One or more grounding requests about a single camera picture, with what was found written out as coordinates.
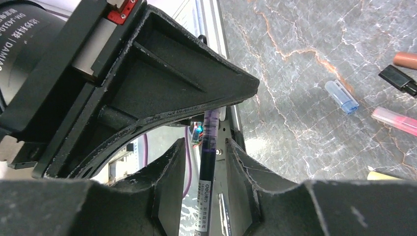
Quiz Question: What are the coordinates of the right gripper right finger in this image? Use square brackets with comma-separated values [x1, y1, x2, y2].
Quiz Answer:
[229, 140, 417, 236]

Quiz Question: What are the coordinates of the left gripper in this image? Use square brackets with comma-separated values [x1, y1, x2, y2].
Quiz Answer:
[0, 0, 147, 169]

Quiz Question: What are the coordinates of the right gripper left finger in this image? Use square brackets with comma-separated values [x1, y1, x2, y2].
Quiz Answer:
[0, 138, 186, 236]

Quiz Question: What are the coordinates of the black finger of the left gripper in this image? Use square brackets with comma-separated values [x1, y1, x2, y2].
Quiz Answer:
[32, 4, 260, 178]

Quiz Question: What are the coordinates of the yellow cap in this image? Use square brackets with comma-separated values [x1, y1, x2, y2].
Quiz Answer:
[367, 171, 403, 181]

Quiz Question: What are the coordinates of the purple marker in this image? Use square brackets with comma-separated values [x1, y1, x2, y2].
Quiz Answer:
[194, 109, 220, 236]

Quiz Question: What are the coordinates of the clear pen cap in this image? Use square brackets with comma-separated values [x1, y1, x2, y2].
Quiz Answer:
[325, 80, 359, 115]

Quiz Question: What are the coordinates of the pink clear cap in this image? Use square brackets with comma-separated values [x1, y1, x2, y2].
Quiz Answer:
[371, 107, 417, 136]

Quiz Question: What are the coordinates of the brown cap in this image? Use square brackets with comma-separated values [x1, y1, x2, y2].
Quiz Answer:
[393, 52, 417, 70]

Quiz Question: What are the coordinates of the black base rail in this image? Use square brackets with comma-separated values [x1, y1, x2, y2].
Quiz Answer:
[210, 105, 245, 236]

